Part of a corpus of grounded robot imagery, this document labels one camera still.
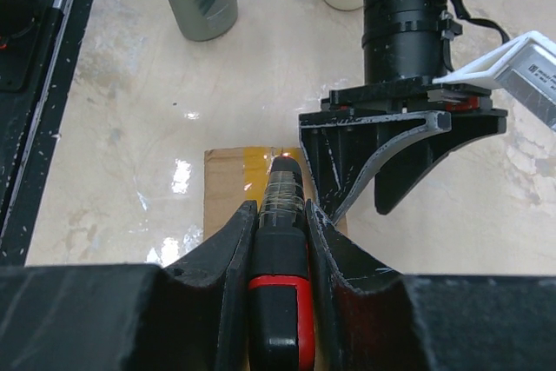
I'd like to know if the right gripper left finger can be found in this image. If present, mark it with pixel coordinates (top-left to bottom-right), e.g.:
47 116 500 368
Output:
165 201 257 370

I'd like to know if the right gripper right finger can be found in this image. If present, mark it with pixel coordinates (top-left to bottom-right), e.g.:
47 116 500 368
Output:
306 201 400 370

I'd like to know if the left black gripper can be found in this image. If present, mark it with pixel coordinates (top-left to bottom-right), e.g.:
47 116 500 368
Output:
299 76 506 220

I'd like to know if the brown cardboard express box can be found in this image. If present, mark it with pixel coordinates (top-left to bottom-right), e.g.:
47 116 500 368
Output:
202 145 349 371

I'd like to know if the red black utility knife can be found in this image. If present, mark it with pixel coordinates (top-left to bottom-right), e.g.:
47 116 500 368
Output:
248 156 315 370

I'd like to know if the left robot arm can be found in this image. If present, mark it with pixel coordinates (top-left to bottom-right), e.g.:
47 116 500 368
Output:
299 0 555 221

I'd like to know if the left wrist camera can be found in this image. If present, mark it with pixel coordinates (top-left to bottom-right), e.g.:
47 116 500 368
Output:
434 30 556 129

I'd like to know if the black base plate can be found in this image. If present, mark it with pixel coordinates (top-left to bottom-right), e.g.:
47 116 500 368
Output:
1 0 93 267

